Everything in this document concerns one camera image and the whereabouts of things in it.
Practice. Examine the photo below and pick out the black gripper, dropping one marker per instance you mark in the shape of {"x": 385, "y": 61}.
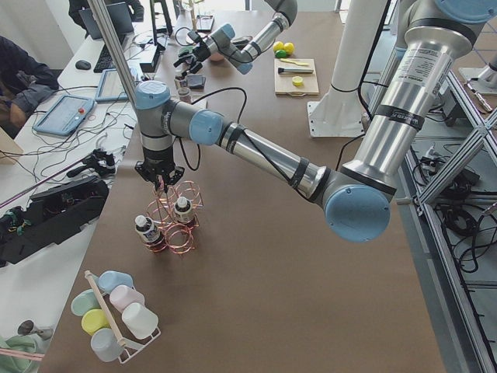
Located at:
{"x": 201, "y": 50}
{"x": 157, "y": 159}

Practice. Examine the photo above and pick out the copper wire bottle basket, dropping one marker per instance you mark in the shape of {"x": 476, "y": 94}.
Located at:
{"x": 178, "y": 237}

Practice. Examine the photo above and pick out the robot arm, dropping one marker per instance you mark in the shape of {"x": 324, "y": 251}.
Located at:
{"x": 220, "y": 41}
{"x": 356, "y": 197}

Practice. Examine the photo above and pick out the tea bottle white cap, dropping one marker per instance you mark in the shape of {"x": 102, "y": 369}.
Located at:
{"x": 149, "y": 233}

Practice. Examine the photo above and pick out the green bowl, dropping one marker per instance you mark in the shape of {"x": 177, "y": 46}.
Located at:
{"x": 185, "y": 51}

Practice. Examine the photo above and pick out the pink bowl of ice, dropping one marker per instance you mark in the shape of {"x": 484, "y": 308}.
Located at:
{"x": 216, "y": 57}

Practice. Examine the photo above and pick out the wooden cup tree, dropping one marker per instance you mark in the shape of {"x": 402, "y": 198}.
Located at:
{"x": 192, "y": 7}

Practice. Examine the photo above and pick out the teach pendant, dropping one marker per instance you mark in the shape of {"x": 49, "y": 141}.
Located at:
{"x": 65, "y": 116}
{"x": 110, "y": 88}

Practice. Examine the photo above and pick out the black keyboard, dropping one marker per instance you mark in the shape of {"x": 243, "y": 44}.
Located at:
{"x": 104, "y": 61}

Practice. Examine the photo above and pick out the whole lemon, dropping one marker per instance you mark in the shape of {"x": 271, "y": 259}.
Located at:
{"x": 278, "y": 46}

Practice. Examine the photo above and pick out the yellow plastic knife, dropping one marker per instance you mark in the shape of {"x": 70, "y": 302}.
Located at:
{"x": 295, "y": 62}

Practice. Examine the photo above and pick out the steel muddler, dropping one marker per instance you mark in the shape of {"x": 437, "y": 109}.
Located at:
{"x": 294, "y": 71}

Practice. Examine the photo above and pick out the bamboo cutting board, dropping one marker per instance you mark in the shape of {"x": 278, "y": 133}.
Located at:
{"x": 283, "y": 83}

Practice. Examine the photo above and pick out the lime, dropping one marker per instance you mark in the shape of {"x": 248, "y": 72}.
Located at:
{"x": 289, "y": 48}

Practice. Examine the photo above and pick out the lemon half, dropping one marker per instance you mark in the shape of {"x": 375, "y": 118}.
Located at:
{"x": 297, "y": 81}

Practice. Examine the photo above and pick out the computer mouse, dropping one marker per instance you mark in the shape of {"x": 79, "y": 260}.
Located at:
{"x": 83, "y": 65}

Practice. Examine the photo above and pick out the blue cup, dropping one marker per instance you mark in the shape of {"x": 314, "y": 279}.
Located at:
{"x": 110, "y": 279}

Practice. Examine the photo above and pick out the black open case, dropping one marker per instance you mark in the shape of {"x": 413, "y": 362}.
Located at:
{"x": 52, "y": 217}

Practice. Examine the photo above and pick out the pink cup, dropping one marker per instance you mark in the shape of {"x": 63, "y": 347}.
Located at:
{"x": 122, "y": 296}

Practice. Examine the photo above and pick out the green cup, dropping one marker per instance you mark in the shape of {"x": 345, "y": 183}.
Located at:
{"x": 84, "y": 302}

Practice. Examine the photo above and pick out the white cup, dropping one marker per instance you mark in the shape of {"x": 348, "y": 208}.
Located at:
{"x": 141, "y": 321}

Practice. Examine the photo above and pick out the yellow cup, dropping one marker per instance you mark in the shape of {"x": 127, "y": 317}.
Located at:
{"x": 93, "y": 321}

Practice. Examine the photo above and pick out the seated person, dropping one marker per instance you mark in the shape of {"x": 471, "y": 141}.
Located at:
{"x": 25, "y": 83}

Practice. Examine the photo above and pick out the white cup rack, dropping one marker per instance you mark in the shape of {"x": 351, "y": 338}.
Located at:
{"x": 132, "y": 347}

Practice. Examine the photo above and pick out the grey cup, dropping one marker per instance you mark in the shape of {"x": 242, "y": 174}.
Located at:
{"x": 105, "y": 346}

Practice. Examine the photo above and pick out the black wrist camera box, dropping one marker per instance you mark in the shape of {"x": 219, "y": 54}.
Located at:
{"x": 195, "y": 37}

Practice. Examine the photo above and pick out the aluminium frame post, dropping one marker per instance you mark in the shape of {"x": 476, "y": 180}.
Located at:
{"x": 112, "y": 22}

